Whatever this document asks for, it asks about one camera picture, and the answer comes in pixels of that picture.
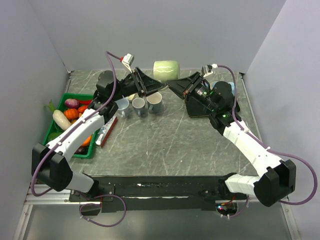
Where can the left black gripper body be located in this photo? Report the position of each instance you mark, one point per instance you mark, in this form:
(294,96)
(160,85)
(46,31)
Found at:
(130,87)

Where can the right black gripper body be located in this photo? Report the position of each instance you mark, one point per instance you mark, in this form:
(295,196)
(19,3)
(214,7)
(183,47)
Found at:
(201,93)

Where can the grey-blue hexagonal mug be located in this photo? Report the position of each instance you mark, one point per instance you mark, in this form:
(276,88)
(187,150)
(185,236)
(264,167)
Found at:
(155,103)

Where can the grey plastic measuring cup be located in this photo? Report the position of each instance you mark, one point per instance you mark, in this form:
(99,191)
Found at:
(123,107)

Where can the green ceramic mug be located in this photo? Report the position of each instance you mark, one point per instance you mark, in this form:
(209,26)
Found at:
(166,70)

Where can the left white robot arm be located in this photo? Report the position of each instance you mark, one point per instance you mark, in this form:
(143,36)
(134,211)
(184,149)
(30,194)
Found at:
(50,162)

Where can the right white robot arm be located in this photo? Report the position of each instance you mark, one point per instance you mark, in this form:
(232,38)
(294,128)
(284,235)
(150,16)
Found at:
(275,178)

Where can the pale blue mug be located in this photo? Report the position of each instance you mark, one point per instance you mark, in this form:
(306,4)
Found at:
(230,83)

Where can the black gold-rimmed tray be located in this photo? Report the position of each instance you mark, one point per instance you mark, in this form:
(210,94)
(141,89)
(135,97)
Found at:
(195,109)

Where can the red toothpaste box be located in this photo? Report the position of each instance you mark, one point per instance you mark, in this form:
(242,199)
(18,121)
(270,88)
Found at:
(105,131)

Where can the red chili toy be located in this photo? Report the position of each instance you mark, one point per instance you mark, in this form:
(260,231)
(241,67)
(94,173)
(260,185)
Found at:
(85,102)

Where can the purple onion toy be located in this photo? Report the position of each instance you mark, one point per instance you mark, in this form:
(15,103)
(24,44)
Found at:
(71,103)

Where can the orange pumpkin toy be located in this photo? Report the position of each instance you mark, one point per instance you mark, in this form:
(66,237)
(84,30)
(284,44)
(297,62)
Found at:
(71,114)

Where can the orange carrot toy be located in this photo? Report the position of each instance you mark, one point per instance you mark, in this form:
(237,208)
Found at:
(87,142)

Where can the white radish toy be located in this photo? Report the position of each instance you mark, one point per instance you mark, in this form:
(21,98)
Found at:
(61,120)

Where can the green bell pepper toy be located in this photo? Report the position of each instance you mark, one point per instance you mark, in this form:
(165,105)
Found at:
(53,136)

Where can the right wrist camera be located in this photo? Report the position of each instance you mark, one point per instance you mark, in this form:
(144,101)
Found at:
(208,69)

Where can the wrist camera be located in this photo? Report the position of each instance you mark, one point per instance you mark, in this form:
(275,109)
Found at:
(208,69)
(127,61)

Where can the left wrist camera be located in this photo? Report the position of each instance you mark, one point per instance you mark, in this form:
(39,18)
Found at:
(127,61)

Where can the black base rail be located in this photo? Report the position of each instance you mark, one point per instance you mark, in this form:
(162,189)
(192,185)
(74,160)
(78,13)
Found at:
(138,193)

